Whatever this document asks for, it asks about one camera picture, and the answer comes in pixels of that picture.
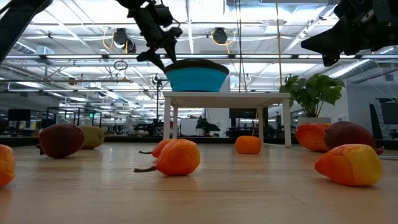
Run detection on dark wall screen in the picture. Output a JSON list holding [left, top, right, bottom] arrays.
[[369, 98, 398, 141]]

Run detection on black ceiling cable reel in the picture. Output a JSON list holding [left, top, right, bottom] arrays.
[[102, 27, 137, 54], [210, 27, 237, 54]]

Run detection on white board panel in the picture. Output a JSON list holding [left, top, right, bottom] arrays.
[[180, 118, 205, 137]]

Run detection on white perforated metal shelf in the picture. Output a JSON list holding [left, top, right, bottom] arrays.
[[162, 91, 292, 148]]

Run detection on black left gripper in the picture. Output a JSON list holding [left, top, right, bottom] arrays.
[[115, 0, 184, 72]]

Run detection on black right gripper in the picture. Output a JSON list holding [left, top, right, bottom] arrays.
[[300, 0, 386, 68]]

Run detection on black flat screen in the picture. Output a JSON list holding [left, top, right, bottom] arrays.
[[229, 108, 269, 119]]

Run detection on dark red plum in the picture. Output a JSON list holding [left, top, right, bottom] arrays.
[[35, 123, 85, 159], [323, 121, 385, 156]]

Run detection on blue bowl with grey rim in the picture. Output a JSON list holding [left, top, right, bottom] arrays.
[[164, 58, 230, 93]]

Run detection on round orange fruit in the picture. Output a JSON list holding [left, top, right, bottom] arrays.
[[234, 135, 262, 155]]

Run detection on black hanging cable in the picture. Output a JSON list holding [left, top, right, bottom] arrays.
[[235, 0, 247, 93]]

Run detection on small black monitor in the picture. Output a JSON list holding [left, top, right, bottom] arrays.
[[7, 108, 32, 122]]

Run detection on green plant in white pot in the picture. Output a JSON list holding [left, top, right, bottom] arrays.
[[279, 73, 346, 126]]

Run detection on black light stand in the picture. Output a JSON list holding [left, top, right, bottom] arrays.
[[151, 73, 164, 138]]

